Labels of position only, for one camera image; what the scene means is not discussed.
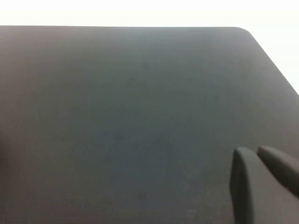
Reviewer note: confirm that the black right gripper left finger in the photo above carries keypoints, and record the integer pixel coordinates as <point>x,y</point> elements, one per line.
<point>252,191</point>

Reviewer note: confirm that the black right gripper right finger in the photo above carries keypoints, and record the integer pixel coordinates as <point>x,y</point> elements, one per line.
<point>280,161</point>

